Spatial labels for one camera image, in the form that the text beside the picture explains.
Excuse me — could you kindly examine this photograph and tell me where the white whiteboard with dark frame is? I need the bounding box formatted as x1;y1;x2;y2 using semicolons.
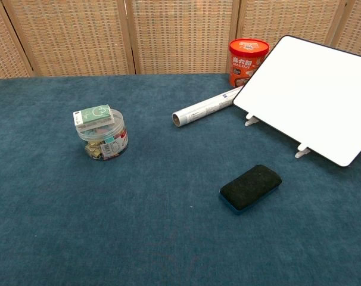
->
232;35;361;167

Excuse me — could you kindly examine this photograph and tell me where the small green and white box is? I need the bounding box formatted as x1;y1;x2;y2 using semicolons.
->
72;104;115;129

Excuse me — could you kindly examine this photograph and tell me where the black and blue whiteboard eraser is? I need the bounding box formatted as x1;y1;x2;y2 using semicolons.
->
219;164;283;216

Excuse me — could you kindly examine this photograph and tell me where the blue table cloth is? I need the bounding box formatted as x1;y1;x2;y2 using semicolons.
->
0;73;361;286

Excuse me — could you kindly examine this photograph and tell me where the woven wooden folding screen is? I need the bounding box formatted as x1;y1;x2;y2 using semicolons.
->
0;0;361;82

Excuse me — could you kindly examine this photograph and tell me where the clear plastic jar of clips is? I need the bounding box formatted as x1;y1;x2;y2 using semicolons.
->
76;108;129;161

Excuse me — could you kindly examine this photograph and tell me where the orange instant noodle cup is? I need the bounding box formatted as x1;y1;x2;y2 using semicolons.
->
229;38;270;88

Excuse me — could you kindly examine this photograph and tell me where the rolled white paper tube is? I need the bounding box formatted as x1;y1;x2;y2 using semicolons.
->
172;85;244;127

